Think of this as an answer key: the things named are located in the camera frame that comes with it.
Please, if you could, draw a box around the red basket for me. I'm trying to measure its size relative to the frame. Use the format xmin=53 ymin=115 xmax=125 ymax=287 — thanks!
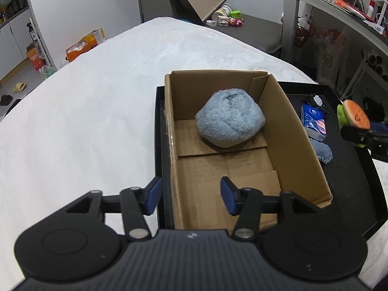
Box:
xmin=293 ymin=24 xmax=316 ymax=47

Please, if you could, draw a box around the white printed plastic bag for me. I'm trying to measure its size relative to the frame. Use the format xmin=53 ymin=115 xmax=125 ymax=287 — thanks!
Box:
xmin=315 ymin=27 xmax=349 ymax=93

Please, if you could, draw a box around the brown cardboard box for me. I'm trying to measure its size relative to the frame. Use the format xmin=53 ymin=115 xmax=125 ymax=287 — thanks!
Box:
xmin=164 ymin=70 xmax=333 ymax=231

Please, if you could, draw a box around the white can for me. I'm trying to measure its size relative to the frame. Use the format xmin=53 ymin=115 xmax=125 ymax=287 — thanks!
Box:
xmin=212 ymin=3 xmax=234 ymax=19

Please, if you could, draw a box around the blue plush ball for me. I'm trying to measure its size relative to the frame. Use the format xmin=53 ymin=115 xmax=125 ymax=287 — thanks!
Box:
xmin=195 ymin=88 xmax=267 ymax=149

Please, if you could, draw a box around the white cabinet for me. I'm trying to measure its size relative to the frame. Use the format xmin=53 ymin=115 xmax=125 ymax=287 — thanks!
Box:
xmin=0 ymin=0 xmax=43 ymax=82

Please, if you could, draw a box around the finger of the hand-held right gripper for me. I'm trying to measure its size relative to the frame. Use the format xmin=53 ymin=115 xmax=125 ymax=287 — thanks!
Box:
xmin=340 ymin=125 xmax=388 ymax=159
xmin=369 ymin=121 xmax=388 ymax=134

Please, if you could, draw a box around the orange cardboard box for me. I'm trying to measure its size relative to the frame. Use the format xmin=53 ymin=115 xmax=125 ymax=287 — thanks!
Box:
xmin=66 ymin=29 xmax=105 ymax=62

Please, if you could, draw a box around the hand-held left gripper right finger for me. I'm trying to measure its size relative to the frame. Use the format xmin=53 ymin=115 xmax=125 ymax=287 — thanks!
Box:
xmin=220 ymin=176 xmax=322 ymax=239

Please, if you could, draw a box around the burger squeeze toy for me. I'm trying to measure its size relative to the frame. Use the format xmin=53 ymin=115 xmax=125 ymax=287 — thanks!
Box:
xmin=337 ymin=99 xmax=371 ymax=148

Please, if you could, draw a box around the small orange carton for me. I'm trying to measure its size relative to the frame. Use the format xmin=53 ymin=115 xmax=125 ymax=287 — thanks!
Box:
xmin=26 ymin=43 xmax=43 ymax=71

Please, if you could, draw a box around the black tray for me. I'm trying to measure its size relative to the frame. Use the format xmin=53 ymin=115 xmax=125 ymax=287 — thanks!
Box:
xmin=154 ymin=80 xmax=388 ymax=240

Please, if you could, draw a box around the dark low bench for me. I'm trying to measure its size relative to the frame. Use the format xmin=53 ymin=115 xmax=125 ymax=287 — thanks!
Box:
xmin=209 ymin=12 xmax=284 ymax=53

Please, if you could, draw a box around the blue tissue packet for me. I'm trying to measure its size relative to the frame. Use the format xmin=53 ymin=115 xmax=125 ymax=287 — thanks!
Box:
xmin=301 ymin=103 xmax=328 ymax=142

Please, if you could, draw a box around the black scrunchie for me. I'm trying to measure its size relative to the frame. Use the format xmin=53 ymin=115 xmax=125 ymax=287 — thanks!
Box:
xmin=304 ymin=94 xmax=329 ymax=115

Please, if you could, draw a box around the green plastic bag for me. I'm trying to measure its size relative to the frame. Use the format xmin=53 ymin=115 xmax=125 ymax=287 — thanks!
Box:
xmin=39 ymin=65 xmax=57 ymax=79

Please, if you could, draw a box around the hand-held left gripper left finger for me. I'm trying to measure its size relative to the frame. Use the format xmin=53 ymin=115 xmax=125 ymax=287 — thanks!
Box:
xmin=65 ymin=176 xmax=163 ymax=239

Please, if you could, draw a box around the white desk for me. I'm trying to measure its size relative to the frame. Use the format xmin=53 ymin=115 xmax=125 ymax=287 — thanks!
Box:
xmin=282 ymin=0 xmax=388 ymax=85

